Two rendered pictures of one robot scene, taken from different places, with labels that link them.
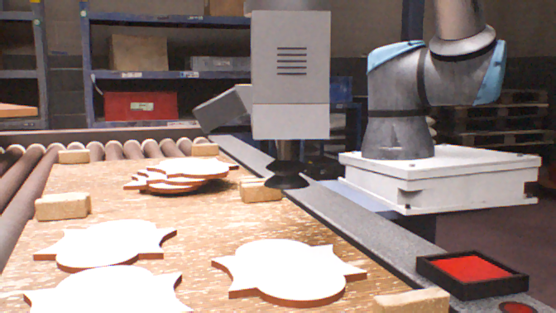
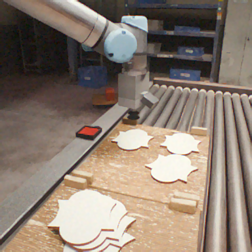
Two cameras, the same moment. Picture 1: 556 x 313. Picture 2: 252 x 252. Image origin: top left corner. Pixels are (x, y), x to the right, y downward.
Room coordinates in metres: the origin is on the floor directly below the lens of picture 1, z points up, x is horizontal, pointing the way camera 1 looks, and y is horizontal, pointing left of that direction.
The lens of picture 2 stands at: (1.07, 0.44, 1.33)
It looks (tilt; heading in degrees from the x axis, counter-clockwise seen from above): 24 degrees down; 219
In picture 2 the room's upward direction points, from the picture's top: straight up
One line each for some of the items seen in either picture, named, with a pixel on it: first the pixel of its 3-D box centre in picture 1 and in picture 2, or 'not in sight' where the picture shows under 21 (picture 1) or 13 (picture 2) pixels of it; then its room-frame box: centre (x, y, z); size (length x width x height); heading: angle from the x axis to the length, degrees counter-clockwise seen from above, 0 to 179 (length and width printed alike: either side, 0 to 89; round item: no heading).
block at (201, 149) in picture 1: (204, 150); not in sight; (1.12, 0.17, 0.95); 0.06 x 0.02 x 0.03; 110
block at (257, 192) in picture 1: (261, 192); (82, 176); (0.73, 0.03, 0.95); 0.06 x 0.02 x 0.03; 109
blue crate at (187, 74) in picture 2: not in sight; (184, 73); (-3.69, -1.71, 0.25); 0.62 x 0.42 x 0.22; 115
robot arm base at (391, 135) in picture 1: (396, 132); not in sight; (1.07, -0.25, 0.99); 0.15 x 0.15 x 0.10
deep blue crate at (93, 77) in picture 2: not in sight; (92, 76); (-2.42, -3.15, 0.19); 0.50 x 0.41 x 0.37; 101
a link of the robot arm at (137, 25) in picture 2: not in sight; (133, 35); (0.46, -0.01, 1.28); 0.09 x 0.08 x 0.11; 148
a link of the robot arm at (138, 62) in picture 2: not in sight; (133, 62); (0.46, -0.01, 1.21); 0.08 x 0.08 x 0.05
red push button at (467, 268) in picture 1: (469, 274); (88, 132); (0.49, -0.19, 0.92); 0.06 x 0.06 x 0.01; 18
